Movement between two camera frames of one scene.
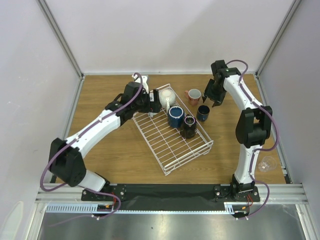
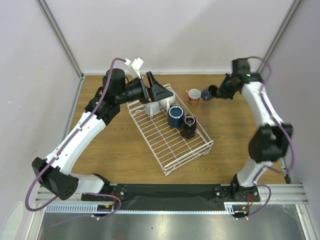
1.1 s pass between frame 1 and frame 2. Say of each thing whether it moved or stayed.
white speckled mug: stayed
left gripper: moved
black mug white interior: stayed
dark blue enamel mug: stayed
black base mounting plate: stayed
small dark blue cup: moved
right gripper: moved
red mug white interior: stayed
